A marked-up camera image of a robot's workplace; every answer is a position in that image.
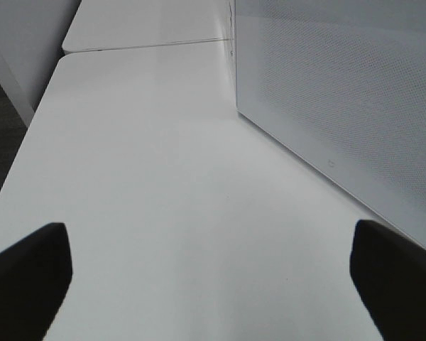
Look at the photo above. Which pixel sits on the white microwave door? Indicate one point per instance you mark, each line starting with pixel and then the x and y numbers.
pixel 342 84

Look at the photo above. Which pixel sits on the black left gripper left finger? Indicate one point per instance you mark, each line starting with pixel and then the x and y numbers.
pixel 35 274

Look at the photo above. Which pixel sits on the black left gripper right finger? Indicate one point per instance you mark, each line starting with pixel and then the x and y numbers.
pixel 389 273

